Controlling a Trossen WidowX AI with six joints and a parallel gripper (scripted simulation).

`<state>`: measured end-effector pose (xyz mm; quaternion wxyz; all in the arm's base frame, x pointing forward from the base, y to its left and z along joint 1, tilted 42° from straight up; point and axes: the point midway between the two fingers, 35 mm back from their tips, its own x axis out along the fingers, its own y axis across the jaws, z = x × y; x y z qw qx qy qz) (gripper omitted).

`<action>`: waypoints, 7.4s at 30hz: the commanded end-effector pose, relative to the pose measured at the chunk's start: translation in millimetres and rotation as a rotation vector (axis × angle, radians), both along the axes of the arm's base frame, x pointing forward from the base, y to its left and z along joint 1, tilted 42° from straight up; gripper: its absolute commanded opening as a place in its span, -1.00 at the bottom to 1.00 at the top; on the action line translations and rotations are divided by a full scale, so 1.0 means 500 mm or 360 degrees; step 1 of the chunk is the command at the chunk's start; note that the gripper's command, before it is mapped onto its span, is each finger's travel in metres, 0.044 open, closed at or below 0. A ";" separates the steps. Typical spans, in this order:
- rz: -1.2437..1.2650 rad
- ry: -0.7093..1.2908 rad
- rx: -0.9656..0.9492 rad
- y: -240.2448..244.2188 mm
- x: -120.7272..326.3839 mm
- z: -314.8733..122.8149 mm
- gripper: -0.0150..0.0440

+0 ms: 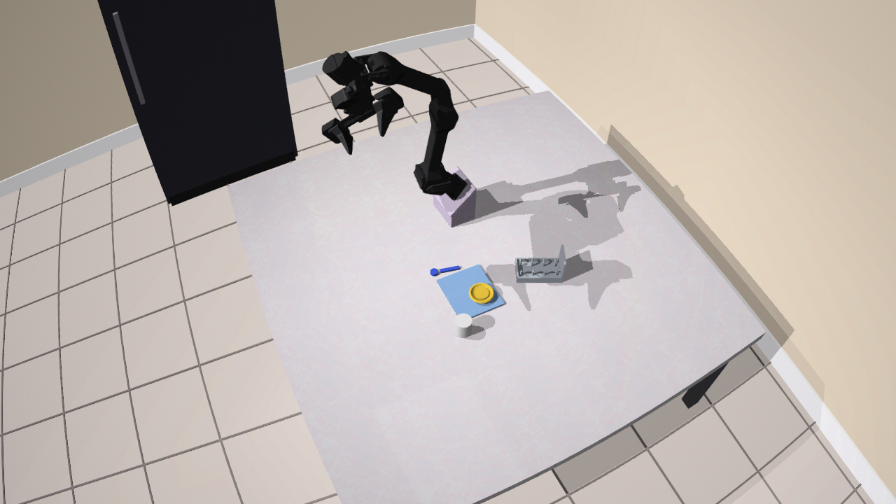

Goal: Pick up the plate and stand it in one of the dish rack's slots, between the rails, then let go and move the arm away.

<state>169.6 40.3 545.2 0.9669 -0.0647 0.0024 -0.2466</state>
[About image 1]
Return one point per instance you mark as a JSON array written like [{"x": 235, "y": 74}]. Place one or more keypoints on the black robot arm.
[{"x": 384, "y": 69}]

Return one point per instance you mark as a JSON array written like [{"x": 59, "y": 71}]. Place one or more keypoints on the light blue flat mat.
[{"x": 456, "y": 288}]

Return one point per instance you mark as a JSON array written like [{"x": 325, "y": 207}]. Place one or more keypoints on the grey dish rack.
[{"x": 541, "y": 270}]

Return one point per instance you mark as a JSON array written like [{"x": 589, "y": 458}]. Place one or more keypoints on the yellow plate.
[{"x": 481, "y": 293}]

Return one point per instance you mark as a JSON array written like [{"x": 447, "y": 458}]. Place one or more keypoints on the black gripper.
[{"x": 388, "y": 104}]

